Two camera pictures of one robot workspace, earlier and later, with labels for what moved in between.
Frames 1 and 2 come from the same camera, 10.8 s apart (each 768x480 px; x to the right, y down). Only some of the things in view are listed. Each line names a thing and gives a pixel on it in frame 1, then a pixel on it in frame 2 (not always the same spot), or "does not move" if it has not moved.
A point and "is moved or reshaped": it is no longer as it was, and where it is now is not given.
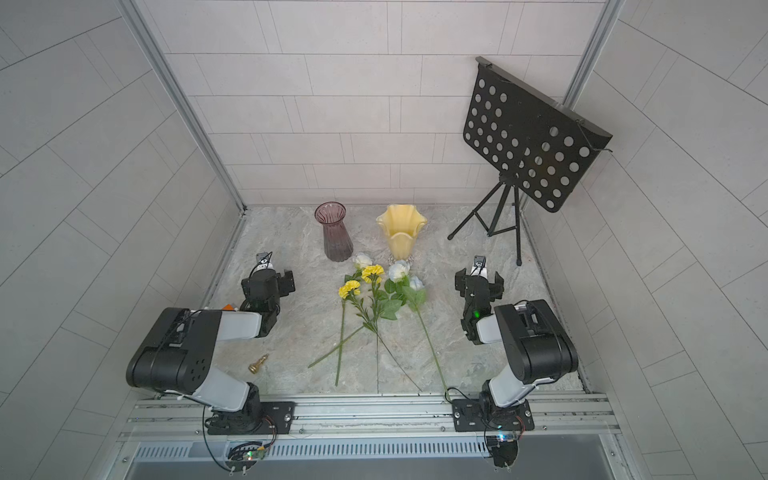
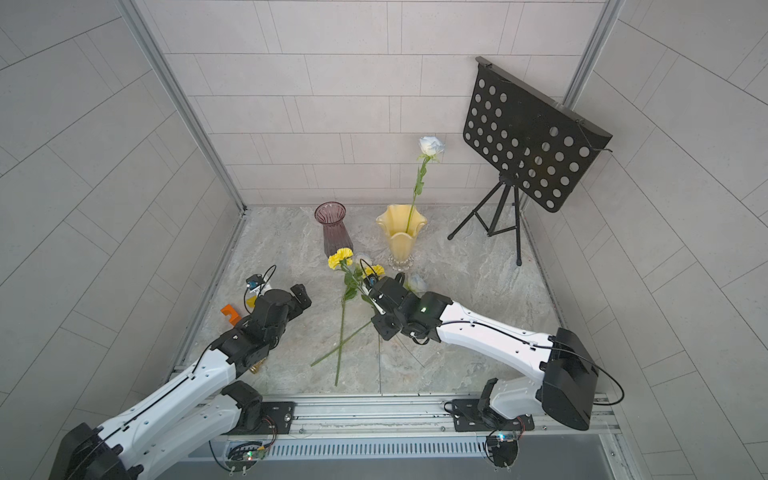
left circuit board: x=244 y=457 does not move
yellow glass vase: x=401 y=222 does not move
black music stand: x=537 y=144 does not move
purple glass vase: x=337 y=238 does not move
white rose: x=416 y=295 to x=430 y=147
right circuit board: x=504 y=451 does not move
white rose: x=396 y=288 is moved or reshaped
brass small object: x=253 y=368 does not move
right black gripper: x=464 y=283 to x=382 y=327
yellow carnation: x=347 y=291 to x=343 y=257
